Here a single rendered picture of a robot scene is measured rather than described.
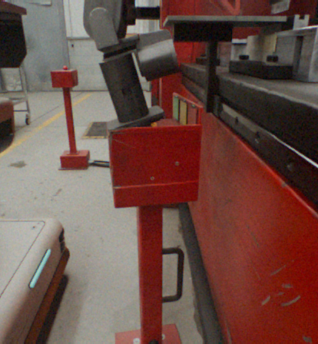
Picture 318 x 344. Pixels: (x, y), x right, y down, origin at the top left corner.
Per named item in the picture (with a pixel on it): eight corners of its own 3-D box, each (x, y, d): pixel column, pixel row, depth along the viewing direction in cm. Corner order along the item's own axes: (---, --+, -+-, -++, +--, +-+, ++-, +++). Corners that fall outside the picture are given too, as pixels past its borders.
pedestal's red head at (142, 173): (109, 170, 72) (104, 94, 65) (173, 165, 74) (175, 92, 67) (114, 210, 54) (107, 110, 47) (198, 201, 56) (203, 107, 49)
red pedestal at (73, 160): (64, 162, 268) (51, 66, 236) (91, 161, 269) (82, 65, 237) (57, 170, 250) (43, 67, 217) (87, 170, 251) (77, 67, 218)
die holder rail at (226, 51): (204, 63, 150) (205, 43, 147) (216, 63, 151) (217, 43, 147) (230, 67, 104) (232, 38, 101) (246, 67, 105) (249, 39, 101)
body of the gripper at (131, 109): (167, 121, 51) (156, 78, 48) (111, 140, 50) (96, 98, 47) (160, 114, 57) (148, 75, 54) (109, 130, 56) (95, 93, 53)
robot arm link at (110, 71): (100, 54, 51) (92, 57, 46) (137, 43, 50) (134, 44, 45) (113, 94, 54) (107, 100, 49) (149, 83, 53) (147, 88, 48)
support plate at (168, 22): (163, 27, 80) (163, 23, 79) (257, 28, 81) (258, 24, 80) (167, 20, 63) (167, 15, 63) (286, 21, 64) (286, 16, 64)
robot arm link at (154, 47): (100, 24, 51) (85, 11, 43) (162, 3, 50) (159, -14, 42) (120, 90, 55) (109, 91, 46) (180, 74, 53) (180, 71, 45)
